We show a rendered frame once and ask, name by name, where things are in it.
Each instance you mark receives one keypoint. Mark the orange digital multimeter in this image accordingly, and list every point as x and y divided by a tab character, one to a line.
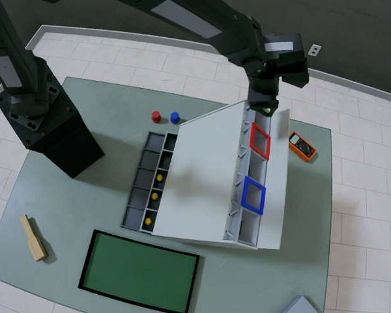
301	147

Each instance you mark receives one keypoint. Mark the red plug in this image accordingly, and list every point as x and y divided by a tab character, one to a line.
156	117

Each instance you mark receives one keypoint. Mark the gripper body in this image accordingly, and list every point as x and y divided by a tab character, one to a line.
255	95

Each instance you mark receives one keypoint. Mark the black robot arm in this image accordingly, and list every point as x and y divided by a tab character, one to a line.
235	36

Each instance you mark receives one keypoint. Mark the blue funnel band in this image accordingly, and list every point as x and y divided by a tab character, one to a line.
244	195

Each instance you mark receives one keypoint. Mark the red funnel rim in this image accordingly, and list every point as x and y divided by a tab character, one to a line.
252	135

